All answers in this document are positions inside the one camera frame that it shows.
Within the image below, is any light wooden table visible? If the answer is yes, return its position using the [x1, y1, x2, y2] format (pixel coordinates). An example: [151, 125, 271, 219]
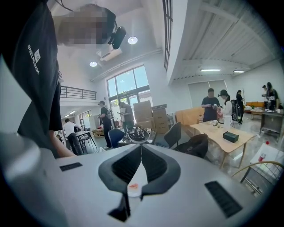
[190, 120, 256, 169]

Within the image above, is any orange sofa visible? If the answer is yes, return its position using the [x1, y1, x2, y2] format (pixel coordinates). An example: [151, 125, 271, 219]
[175, 107, 205, 127]

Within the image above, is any dark desk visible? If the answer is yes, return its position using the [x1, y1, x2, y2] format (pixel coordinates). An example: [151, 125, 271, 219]
[259, 109, 284, 136]

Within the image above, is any grey-backed blue seat chair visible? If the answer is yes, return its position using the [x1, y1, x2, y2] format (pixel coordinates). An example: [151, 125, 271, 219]
[163, 121, 181, 149]

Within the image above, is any white container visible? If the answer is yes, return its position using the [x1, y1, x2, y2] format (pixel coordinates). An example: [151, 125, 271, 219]
[224, 113, 233, 129]

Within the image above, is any black head-mounted camera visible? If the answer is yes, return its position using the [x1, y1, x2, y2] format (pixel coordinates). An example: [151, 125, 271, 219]
[107, 26, 127, 50]

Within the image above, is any dark metal railing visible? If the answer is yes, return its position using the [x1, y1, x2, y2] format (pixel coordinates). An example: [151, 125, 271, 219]
[60, 86, 98, 100]

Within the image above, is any white ceiling air conditioner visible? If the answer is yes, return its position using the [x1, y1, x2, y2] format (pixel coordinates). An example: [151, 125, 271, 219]
[96, 47, 123, 62]

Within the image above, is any dark green box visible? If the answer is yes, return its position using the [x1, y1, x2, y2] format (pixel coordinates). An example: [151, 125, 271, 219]
[222, 131, 240, 143]

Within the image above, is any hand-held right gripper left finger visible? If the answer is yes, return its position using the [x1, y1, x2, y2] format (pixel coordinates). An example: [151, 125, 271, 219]
[0, 132, 142, 227]

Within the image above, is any person's left forearm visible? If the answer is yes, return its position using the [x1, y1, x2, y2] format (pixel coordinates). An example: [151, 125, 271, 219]
[48, 130, 77, 158]

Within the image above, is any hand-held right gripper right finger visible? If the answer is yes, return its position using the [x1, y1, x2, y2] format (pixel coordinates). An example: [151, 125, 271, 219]
[130, 143, 263, 227]

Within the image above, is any person's black t-shirt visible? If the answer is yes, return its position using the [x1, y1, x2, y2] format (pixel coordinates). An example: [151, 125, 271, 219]
[1, 0, 64, 152]

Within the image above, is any gold wire chair floral cushion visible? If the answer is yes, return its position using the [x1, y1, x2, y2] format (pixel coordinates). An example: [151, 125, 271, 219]
[230, 160, 284, 196]

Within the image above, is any white round table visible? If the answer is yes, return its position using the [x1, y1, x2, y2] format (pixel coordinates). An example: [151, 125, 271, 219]
[127, 161, 149, 184]

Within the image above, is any black round padded chair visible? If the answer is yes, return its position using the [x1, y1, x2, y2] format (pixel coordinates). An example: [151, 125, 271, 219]
[174, 133, 209, 159]

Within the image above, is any dark blue chair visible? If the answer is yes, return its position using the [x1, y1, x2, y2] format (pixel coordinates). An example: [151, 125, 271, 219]
[108, 129, 125, 149]

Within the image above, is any stack of cardboard boxes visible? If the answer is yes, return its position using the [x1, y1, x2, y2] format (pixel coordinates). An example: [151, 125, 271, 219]
[133, 100, 170, 135]

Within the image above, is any black and white helmet device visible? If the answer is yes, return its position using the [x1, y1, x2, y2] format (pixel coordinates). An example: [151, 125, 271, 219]
[126, 125, 150, 143]

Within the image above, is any large glass window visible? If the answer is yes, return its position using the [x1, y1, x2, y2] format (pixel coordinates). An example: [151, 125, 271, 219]
[106, 65, 154, 111]

